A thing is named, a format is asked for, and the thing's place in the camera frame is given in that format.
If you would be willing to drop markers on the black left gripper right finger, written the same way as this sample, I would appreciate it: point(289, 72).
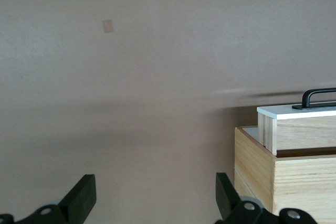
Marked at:
point(227, 197)

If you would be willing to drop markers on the beige square tape patch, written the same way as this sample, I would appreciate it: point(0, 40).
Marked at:
point(107, 26)

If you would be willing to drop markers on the light wooden drawer cabinet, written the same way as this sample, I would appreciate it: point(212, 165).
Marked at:
point(254, 171)

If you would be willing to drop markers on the white-fronted plain drawer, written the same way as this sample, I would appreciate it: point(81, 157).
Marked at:
point(252, 136)

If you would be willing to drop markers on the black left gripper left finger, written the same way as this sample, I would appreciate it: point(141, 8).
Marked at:
point(76, 200)

